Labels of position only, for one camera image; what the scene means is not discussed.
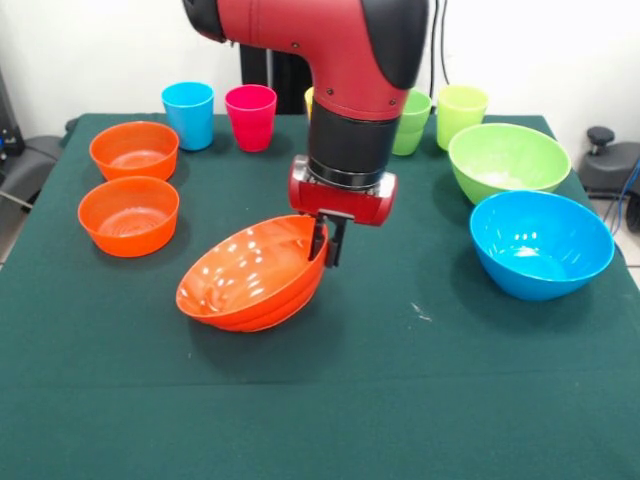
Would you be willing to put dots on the dark green tablecloth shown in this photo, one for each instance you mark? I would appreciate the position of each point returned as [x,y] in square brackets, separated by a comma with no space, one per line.
[320,375]

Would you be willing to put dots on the yellow cup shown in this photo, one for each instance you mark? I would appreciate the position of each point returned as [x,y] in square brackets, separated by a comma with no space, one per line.
[308,102]

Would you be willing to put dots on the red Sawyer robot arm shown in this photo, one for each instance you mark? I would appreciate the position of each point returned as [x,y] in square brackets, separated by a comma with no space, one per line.
[350,140]

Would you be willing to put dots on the blue cup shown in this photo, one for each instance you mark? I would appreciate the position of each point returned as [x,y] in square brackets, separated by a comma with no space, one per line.
[189,120]

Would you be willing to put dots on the blue bowl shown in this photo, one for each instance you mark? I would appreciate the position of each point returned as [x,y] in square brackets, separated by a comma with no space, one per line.
[540,245]

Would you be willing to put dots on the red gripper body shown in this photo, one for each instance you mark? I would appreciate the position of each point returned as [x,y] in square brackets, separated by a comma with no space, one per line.
[345,205]

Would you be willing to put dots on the large orange bowl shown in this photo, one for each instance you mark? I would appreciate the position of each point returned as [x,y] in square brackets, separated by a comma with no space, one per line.
[250,280]

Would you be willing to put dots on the grey stand base with knob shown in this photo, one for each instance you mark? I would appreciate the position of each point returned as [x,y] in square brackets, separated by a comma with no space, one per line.
[610,170]

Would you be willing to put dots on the black equipment box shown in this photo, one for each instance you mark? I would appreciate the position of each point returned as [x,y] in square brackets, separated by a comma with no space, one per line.
[10,130]

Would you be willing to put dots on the pink cup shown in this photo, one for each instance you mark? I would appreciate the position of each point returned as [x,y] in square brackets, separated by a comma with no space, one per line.
[251,120]

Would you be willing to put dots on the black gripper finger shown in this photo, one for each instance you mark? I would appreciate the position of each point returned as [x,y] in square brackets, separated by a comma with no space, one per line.
[318,245]
[335,255]

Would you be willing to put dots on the small orange bowl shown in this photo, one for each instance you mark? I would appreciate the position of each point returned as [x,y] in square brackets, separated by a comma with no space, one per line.
[135,145]
[130,215]

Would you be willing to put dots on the lime green bowl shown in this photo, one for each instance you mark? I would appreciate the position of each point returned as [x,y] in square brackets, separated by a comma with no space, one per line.
[505,160]

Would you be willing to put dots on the lime green cup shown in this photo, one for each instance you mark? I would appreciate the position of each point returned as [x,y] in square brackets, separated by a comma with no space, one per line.
[457,117]

